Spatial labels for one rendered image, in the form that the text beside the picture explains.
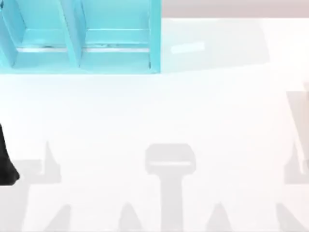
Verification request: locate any light blue rack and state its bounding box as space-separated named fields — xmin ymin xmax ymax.
xmin=0 ymin=0 xmax=162 ymax=74

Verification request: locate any beige book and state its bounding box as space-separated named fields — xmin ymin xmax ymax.
xmin=286 ymin=81 xmax=309 ymax=174

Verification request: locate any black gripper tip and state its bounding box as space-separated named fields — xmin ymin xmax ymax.
xmin=0 ymin=123 xmax=20 ymax=187

